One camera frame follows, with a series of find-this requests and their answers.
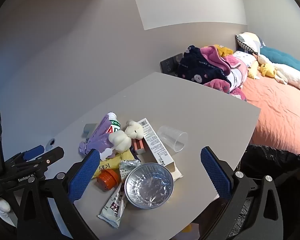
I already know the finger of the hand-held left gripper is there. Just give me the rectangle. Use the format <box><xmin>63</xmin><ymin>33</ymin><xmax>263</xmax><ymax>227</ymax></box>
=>
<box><xmin>15</xmin><ymin>147</ymin><xmax>65</xmax><ymax>178</ymax></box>
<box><xmin>5</xmin><ymin>145</ymin><xmax>45</xmax><ymax>165</ymax></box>

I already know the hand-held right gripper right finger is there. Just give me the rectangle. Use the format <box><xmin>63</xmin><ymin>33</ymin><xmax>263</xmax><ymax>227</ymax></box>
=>
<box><xmin>200</xmin><ymin>146</ymin><xmax>284</xmax><ymax>240</ymax></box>

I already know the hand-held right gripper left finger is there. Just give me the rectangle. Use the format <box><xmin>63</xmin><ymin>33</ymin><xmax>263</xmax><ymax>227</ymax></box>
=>
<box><xmin>16</xmin><ymin>149</ymin><xmax>102</xmax><ymax>240</ymax></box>

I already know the yellow snack packet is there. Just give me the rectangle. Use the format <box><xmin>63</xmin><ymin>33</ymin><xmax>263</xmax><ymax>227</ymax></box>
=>
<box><xmin>90</xmin><ymin>154</ymin><xmax>140</xmax><ymax>179</ymax></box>

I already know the long white cardboard box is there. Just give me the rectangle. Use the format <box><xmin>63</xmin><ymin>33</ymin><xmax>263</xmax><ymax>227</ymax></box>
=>
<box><xmin>137</xmin><ymin>118</ymin><xmax>183</xmax><ymax>180</ymax></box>

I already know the person's left hand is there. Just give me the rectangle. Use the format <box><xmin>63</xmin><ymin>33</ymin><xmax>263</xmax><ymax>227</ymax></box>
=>
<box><xmin>0</xmin><ymin>197</ymin><xmax>11</xmax><ymax>218</ymax></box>

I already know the orange bottle cap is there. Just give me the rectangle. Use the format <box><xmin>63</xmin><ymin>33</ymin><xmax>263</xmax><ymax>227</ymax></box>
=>
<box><xmin>97</xmin><ymin>169</ymin><xmax>121</xmax><ymax>192</ymax></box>

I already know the purple plastic glove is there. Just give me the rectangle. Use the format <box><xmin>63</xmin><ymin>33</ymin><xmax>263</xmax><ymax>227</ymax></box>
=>
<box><xmin>79</xmin><ymin>115</ymin><xmax>115</xmax><ymax>159</ymax></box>

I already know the silver foil packet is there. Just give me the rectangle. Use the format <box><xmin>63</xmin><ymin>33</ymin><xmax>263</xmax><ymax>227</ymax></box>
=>
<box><xmin>119</xmin><ymin>159</ymin><xmax>142</xmax><ymax>180</ymax></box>

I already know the white printed sachet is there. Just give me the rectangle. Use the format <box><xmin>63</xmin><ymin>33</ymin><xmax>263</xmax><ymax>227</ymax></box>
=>
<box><xmin>98</xmin><ymin>182</ymin><xmax>127</xmax><ymax>228</ymax></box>

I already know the white garlic bulb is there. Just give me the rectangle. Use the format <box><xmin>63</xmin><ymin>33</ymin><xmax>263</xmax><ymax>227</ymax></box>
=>
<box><xmin>108</xmin><ymin>130</ymin><xmax>132</xmax><ymax>153</ymax></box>
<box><xmin>125</xmin><ymin>121</ymin><xmax>143</xmax><ymax>140</ymax></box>

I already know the white bottle green label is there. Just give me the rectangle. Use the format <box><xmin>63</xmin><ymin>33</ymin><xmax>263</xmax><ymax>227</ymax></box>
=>
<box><xmin>107</xmin><ymin>112</ymin><xmax>121</xmax><ymax>135</ymax></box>

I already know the clear plastic cup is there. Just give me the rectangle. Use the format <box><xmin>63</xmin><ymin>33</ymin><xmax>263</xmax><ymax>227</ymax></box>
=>
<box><xmin>157</xmin><ymin>126</ymin><xmax>188</xmax><ymax>153</ymax></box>

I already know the copper-coloured tube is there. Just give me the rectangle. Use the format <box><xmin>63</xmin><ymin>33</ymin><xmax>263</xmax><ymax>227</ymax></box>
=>
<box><xmin>131</xmin><ymin>140</ymin><xmax>147</xmax><ymax>155</ymax></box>

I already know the round foil bowl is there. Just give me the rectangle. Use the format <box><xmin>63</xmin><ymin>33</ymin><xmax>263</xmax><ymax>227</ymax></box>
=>
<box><xmin>124</xmin><ymin>162</ymin><xmax>175</xmax><ymax>209</ymax></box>

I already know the bed with orange sheet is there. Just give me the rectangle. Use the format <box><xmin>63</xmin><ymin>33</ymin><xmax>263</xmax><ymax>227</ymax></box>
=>
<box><xmin>241</xmin><ymin>76</ymin><xmax>300</xmax><ymax>153</ymax></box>

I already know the navy printed blanket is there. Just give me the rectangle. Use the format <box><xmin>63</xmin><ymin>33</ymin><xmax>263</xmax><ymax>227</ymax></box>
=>
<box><xmin>177</xmin><ymin>45</ymin><xmax>231</xmax><ymax>85</ymax></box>

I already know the pale yellow plush toy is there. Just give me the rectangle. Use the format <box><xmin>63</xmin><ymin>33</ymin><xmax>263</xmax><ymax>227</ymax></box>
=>
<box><xmin>247</xmin><ymin>62</ymin><xmax>260</xmax><ymax>80</ymax></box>

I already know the pink fleece blanket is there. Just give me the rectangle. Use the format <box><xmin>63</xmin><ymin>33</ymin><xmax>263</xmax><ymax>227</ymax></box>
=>
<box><xmin>200</xmin><ymin>45</ymin><xmax>248</xmax><ymax>102</ymax></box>

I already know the yellow duck plush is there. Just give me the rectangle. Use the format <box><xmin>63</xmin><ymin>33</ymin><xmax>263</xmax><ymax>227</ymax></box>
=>
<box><xmin>258</xmin><ymin>63</ymin><xmax>276</xmax><ymax>78</ymax></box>

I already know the white patterned pillow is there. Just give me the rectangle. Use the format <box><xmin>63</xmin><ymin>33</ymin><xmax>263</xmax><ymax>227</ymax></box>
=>
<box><xmin>233</xmin><ymin>51</ymin><xmax>256</xmax><ymax>65</ymax></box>

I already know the white goose plush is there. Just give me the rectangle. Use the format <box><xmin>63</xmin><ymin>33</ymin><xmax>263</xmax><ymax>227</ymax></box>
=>
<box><xmin>252</xmin><ymin>52</ymin><xmax>300</xmax><ymax>92</ymax></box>

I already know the yellow cloth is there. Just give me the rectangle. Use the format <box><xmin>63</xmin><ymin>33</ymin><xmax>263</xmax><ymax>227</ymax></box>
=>
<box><xmin>214</xmin><ymin>44</ymin><xmax>233</xmax><ymax>57</ymax></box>

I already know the teal cushion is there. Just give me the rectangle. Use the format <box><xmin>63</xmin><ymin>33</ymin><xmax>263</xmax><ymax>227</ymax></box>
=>
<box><xmin>260</xmin><ymin>46</ymin><xmax>300</xmax><ymax>74</ymax></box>

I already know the checked pillow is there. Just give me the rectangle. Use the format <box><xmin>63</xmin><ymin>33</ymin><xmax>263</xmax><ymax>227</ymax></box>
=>
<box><xmin>235</xmin><ymin>32</ymin><xmax>264</xmax><ymax>54</ymax></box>

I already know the black wall socket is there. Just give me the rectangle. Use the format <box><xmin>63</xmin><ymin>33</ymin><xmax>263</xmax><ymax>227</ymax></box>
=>
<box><xmin>160</xmin><ymin>57</ymin><xmax>176</xmax><ymax>75</ymax></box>

